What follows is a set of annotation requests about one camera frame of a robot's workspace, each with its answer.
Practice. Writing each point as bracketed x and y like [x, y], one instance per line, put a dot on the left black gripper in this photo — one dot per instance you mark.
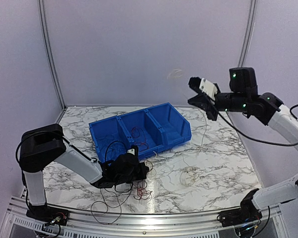
[142, 173]

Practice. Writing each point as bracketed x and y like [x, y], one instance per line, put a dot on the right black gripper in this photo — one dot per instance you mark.
[204, 102]

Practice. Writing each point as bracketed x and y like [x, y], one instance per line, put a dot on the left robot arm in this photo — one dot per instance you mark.
[40, 147]

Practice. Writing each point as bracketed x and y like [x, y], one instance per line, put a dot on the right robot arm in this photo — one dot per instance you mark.
[269, 110]

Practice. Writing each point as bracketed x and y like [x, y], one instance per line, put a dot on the blue three-compartment plastic bin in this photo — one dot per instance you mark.
[153, 130]

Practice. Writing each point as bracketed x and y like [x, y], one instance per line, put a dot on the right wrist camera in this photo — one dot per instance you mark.
[202, 85]

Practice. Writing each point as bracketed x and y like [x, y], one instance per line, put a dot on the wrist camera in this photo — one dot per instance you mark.
[202, 85]
[134, 150]

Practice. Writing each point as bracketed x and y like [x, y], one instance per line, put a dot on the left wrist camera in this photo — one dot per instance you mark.
[134, 150]

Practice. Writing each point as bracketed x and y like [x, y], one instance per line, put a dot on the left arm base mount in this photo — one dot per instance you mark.
[47, 214]

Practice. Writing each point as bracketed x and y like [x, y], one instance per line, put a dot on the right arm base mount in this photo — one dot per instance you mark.
[233, 217]

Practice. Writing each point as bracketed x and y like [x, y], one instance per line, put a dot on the aluminium front rail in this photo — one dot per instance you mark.
[90, 224]

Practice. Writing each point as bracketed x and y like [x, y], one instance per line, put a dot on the left aluminium frame post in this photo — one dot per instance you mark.
[49, 53]

